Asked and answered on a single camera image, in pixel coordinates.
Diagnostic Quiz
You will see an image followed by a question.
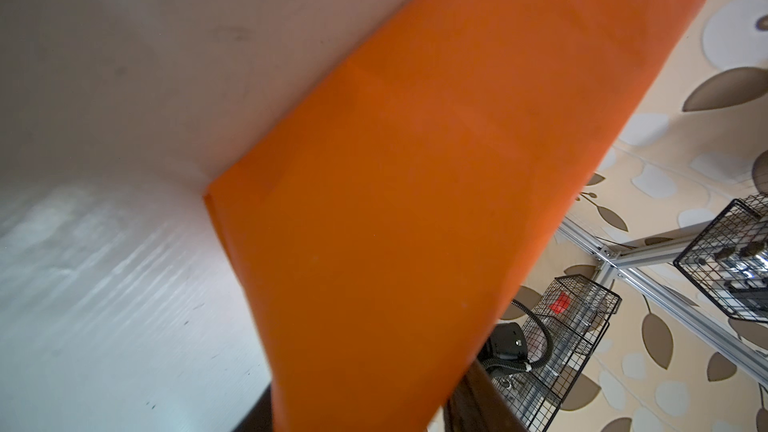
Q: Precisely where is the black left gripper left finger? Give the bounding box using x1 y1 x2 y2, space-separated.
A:
233 385 273 432

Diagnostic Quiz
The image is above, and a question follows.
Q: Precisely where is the orange wrapping paper sheet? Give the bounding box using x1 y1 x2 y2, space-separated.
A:
205 0 706 431

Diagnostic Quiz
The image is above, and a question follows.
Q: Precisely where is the black wire basket right wall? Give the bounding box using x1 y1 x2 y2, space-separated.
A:
477 275 621 431

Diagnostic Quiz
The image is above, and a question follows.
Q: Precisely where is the aluminium frame right post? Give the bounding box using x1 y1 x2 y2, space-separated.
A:
558 217 767 386

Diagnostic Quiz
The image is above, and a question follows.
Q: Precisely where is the black wire basket wall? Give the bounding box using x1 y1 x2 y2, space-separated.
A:
673 193 767 323
477 275 621 431

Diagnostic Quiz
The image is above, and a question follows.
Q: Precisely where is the black white tool in basket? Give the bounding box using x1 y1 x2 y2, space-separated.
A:
699 240 767 321

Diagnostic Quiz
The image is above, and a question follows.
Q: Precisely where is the black wire basket back wall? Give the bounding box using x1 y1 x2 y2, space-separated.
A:
673 193 767 323

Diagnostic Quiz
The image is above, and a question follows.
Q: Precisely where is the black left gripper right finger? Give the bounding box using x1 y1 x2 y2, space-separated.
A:
443 360 527 432

